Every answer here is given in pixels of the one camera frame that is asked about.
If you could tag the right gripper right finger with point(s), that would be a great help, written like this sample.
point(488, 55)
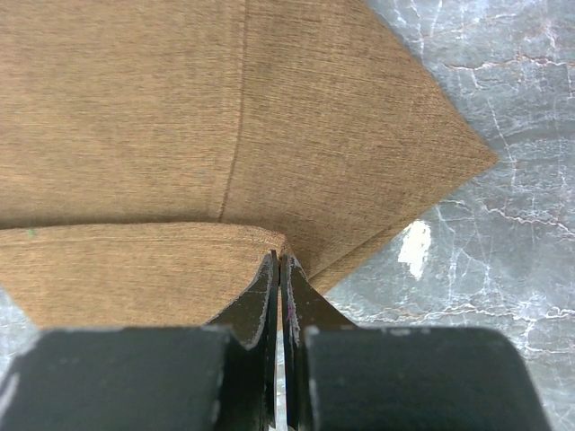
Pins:
point(342, 376)

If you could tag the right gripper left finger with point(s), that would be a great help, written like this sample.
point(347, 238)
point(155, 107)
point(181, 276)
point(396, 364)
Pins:
point(217, 376)

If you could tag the brown cloth napkin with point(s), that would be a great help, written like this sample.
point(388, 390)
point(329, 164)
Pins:
point(152, 152)

